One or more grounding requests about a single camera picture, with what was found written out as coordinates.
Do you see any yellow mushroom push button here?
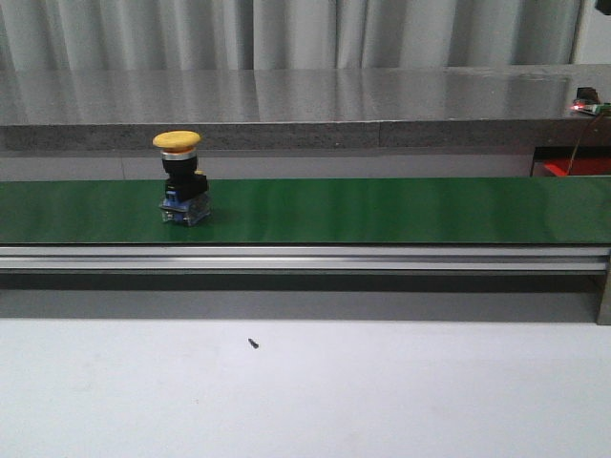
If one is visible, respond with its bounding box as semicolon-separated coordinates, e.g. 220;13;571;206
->
153;131;210;226

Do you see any green conveyor belt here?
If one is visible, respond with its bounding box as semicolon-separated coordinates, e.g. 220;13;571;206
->
1;177;610;245

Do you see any grey stone counter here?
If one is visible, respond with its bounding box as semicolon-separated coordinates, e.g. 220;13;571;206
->
1;64;610;152

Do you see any red plastic tray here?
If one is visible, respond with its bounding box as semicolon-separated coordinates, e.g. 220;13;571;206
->
543;159;610;177

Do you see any small black sensor module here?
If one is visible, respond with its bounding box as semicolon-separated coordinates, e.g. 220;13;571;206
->
576;87;600;104

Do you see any small green circuit board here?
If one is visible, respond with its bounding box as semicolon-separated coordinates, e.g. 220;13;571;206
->
571;99;610;116

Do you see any white curtain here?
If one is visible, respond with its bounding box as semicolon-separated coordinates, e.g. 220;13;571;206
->
1;1;583;71

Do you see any aluminium conveyor frame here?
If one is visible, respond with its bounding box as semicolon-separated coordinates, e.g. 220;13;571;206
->
1;244;610;324

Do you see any red black wire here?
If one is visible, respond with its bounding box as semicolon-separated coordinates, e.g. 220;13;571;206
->
565;112;605;177

